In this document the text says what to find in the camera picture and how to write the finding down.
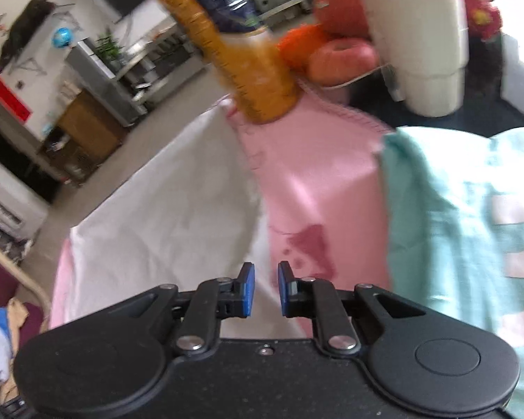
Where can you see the dark wall hanging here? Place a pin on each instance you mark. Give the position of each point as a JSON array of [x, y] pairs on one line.
[[24, 30]]

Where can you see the black table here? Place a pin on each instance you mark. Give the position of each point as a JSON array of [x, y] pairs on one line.
[[484, 96]]

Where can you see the white sweatshirt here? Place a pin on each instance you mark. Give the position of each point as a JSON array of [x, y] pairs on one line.
[[166, 209]]

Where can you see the orange spiky fruit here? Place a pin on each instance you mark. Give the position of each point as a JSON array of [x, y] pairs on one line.
[[299, 48]]

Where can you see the silver tower speaker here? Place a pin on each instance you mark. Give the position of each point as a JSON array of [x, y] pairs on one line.
[[105, 83]]

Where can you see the blue garment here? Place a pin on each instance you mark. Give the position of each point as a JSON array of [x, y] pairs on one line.
[[2, 321]]

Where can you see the potted green plant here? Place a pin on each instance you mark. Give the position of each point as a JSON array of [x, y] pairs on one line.
[[109, 50]]

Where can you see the orange red fruit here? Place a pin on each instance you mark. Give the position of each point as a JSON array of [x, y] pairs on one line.
[[343, 61]]

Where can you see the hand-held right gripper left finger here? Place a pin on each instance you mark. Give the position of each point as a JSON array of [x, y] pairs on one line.
[[246, 290]]

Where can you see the white cup green lid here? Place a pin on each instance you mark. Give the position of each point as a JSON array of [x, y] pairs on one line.
[[419, 43]]

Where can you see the teal printed t-shirt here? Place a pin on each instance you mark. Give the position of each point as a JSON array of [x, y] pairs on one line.
[[454, 235]]

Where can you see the beige pants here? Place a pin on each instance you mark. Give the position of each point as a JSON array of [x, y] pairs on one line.
[[16, 312]]

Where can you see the pink printed blanket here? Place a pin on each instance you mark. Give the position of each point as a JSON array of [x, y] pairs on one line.
[[323, 183]]

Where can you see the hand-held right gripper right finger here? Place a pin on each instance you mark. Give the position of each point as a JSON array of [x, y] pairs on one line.
[[284, 290]]

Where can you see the red round fruit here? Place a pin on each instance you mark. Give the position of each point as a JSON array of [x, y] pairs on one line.
[[340, 8]]

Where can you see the blue globe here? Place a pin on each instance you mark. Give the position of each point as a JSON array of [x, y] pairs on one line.
[[62, 38]]

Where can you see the metal television stand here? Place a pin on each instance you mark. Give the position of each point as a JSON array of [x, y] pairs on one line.
[[157, 54]]

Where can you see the orange juice bottle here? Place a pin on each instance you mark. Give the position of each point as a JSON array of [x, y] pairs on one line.
[[240, 65]]

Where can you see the dragon fruit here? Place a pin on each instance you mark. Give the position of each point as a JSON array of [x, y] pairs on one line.
[[480, 13]]

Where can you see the wooden cabinet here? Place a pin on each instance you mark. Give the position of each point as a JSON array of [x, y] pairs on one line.
[[91, 126]]

